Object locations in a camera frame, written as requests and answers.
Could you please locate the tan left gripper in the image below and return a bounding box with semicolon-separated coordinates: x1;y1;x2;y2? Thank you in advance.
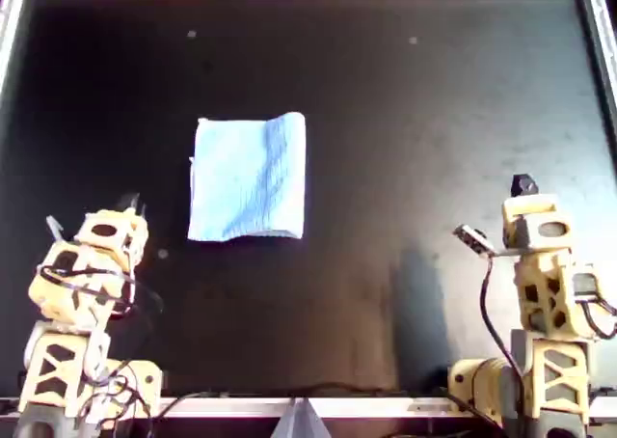
71;192;148;270

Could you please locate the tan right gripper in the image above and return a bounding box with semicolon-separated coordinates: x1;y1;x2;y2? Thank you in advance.
501;173;576;259

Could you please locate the blue terry cloth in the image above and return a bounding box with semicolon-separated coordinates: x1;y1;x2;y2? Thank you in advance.
186;111;308;242

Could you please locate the grey right wrist camera bracket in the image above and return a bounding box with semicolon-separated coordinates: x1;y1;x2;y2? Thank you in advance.
481;243;522;260

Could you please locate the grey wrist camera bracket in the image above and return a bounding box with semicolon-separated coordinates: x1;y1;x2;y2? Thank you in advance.
45;214;68;242
481;243;522;260

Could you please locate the right wrist camera circuit board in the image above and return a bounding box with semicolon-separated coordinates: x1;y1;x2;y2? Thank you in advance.
452;223;489;257

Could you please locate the grey left wrist camera bracket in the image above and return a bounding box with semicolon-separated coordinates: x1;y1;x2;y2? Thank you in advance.
45;214;68;242

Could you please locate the black left wrist camera cable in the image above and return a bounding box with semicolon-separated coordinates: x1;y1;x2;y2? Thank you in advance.
38;263;164;321

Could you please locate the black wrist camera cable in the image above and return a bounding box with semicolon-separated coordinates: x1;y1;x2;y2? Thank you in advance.
38;263;164;321
479;257;529;415

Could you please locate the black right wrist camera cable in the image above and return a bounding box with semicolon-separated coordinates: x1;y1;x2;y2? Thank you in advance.
479;257;529;415

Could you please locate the grey pointed camera stand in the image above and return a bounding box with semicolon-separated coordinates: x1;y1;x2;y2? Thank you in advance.
272;398;334;438

